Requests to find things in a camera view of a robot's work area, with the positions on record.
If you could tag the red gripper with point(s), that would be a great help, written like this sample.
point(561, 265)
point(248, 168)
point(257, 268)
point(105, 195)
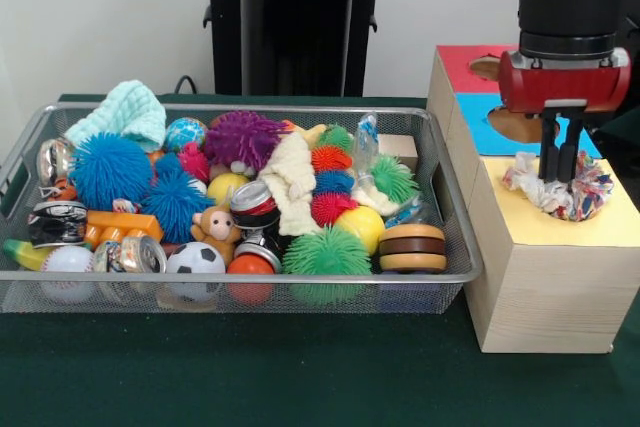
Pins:
point(565, 89)

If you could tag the wooden box with three holes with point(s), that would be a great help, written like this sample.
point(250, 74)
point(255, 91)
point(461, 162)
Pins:
point(550, 297)

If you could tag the yellow and red ball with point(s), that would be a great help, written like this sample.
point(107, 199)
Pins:
point(362, 227)

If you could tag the multicoloured spiky caterpillar toy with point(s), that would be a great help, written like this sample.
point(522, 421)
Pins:
point(332, 182)

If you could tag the black and white soccer ball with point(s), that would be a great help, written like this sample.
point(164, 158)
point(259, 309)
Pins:
point(195, 259)

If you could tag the white baseball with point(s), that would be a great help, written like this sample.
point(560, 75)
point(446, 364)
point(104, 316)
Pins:
point(70, 262)

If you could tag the large green spiky ball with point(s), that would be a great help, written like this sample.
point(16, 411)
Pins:
point(325, 252)

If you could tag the large blue spiky ball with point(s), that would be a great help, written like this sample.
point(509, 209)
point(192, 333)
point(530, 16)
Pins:
point(110, 169)

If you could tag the mint green knitted cloth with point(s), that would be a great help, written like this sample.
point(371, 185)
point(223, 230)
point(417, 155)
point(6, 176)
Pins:
point(130, 112)

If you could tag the wooden burger toy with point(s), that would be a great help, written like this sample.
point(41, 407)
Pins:
point(412, 247)

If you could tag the cream knitted cloth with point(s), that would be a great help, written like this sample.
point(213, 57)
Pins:
point(295, 172)

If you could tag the silver mesh bin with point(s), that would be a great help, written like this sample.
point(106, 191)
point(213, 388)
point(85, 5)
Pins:
point(450, 292)

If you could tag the multicoloured patterned cloth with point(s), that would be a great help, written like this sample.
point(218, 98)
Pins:
point(585, 197)

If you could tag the purple spiky ball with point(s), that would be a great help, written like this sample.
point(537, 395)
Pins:
point(240, 137)

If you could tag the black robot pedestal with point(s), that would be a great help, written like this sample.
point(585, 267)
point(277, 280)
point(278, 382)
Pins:
point(290, 22)

